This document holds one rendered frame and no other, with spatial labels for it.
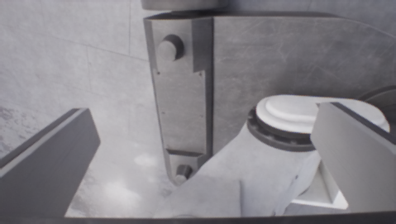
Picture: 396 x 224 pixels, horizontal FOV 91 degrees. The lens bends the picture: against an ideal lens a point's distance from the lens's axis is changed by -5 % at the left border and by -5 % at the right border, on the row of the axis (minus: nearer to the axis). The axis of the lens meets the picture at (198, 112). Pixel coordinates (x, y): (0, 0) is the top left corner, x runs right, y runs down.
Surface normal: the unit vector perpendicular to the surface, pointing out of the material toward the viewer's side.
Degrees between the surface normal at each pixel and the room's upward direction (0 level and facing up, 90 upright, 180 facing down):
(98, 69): 0
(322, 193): 90
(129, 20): 0
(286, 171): 90
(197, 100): 0
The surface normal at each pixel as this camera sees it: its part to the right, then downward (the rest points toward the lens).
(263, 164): -0.03, -0.86
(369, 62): -0.21, 0.51
